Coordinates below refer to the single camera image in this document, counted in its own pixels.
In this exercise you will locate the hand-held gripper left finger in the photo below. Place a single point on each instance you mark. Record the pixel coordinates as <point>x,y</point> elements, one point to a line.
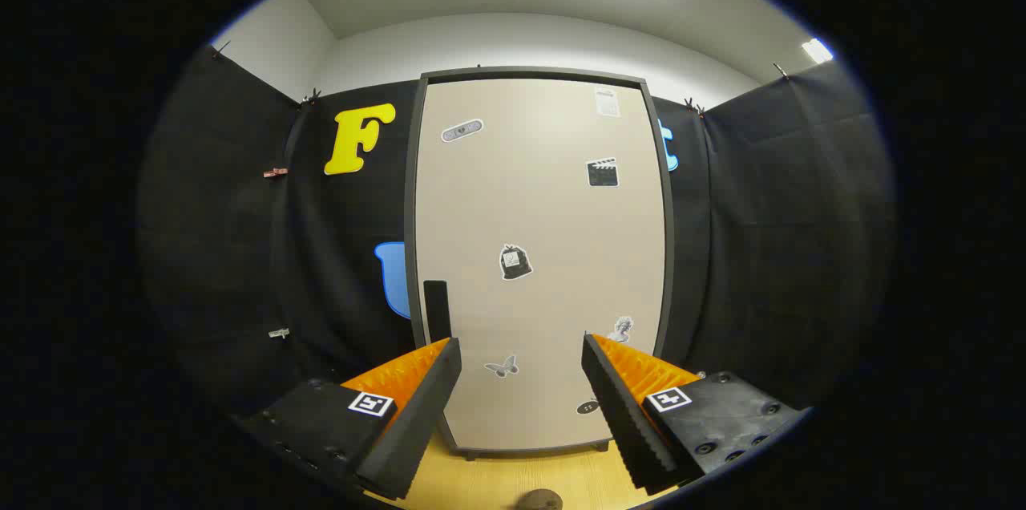
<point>417,430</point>

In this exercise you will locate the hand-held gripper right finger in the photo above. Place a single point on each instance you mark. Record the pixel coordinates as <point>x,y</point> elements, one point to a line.
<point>625,422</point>

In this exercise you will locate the brown fuzzy slipper shoe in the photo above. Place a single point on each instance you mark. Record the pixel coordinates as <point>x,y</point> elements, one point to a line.
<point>539,500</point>

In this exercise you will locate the grey shoe cabinet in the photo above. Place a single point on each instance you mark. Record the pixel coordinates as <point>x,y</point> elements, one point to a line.
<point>529,73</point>

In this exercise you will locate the black backdrop cloth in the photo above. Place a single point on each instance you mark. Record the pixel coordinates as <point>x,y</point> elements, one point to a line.
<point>240,253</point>

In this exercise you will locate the brown clothes peg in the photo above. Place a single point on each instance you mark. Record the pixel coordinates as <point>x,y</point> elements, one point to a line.
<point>275,172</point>

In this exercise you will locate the small ceiling light panel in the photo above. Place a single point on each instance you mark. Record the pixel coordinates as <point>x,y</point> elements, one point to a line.
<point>817,50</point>

